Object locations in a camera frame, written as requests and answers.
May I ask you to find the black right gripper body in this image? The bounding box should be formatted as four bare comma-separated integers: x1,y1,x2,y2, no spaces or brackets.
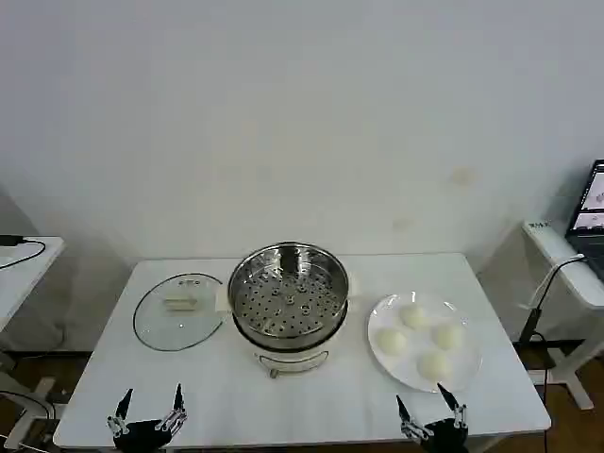
422,418,470,453

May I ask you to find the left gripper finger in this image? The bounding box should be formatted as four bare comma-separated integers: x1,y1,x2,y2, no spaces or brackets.
107,388,135,435
156,382,189,431

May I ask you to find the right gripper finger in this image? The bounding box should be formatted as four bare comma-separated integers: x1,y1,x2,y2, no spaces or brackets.
436,382,469,428
395,394,428,442

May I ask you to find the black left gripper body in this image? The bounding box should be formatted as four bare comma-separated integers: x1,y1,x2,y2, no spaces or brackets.
111,418,173,453

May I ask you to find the white steamed bun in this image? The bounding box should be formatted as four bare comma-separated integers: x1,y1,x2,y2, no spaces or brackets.
374,328,409,356
399,304,429,329
433,324,466,351
416,350,453,380

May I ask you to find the round white plate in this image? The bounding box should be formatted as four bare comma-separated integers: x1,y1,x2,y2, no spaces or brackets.
367,291,484,394

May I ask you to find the round glass lid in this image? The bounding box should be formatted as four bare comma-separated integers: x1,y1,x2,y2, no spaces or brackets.
132,272,226,353

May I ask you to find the perforated steel steamer basket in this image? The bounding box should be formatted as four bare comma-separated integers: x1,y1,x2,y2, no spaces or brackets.
227,241,351,351

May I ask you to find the plain white side desk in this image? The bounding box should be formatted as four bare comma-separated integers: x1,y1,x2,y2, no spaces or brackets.
0,235,65,353

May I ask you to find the white desk with label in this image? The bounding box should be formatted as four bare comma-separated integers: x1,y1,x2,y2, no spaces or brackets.
520,219,604,411

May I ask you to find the open black laptop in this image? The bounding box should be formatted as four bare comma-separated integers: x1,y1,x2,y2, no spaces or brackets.
564,159,604,286

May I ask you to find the black laptop cable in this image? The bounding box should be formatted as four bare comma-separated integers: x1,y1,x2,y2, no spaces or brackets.
530,253,591,453

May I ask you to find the black adapter with cable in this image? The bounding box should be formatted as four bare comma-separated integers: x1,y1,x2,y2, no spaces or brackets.
0,233,47,271

